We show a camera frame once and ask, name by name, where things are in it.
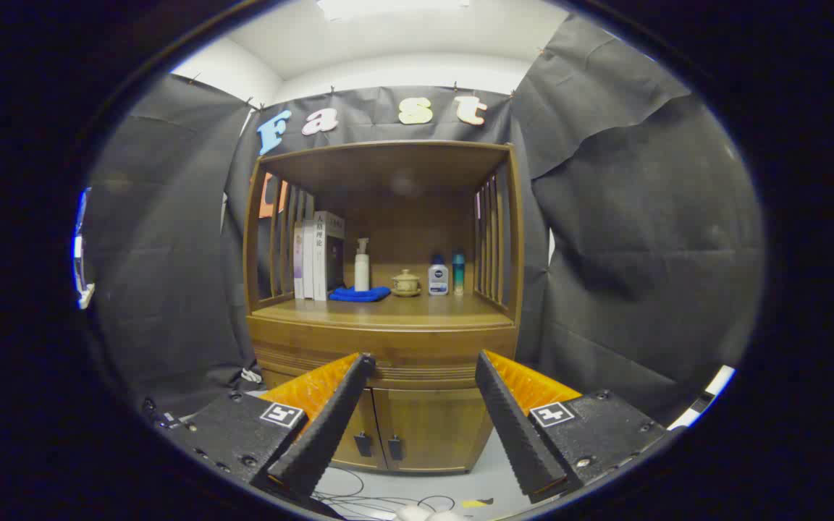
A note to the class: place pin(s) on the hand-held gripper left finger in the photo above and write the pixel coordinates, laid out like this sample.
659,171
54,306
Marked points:
330,427

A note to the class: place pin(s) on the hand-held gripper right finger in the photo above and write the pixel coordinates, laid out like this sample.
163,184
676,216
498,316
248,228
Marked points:
515,427

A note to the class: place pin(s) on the wooden drawer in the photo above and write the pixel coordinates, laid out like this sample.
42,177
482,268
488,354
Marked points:
424,347

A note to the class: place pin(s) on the wooden cabinet door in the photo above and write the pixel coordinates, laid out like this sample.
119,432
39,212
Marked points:
439,427
366,412

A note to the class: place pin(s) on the wooden countertop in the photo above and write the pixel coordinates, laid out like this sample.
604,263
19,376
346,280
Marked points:
446,307

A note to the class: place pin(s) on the wooden cabinet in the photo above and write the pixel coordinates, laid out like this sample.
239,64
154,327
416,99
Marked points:
388,170

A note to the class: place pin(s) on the yellow floor tape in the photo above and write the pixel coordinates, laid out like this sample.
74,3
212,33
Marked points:
476,502

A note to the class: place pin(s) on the white shoe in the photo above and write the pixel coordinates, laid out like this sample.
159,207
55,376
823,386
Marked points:
417,513

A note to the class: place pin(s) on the blue folded cloth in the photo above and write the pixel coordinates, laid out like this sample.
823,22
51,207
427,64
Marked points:
359,294

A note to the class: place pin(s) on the white pump bottle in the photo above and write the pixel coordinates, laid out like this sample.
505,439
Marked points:
362,275

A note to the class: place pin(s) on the teal slim bottle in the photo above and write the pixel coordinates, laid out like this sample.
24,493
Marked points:
458,275

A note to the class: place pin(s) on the beige lidded teacup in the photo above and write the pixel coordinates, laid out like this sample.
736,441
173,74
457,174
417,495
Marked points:
406,284

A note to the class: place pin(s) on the white blue-capped lotion bottle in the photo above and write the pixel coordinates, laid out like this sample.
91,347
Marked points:
438,278

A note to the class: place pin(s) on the thin white book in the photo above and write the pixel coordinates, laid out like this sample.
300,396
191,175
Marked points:
308,260

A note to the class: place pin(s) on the lavender spine book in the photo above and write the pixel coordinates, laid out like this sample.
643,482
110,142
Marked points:
298,260

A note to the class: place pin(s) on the thick white dark-cover book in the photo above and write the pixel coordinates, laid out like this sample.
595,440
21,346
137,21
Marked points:
326,253

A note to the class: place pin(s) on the white blue equipment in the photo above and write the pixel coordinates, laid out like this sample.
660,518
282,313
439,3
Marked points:
82,282

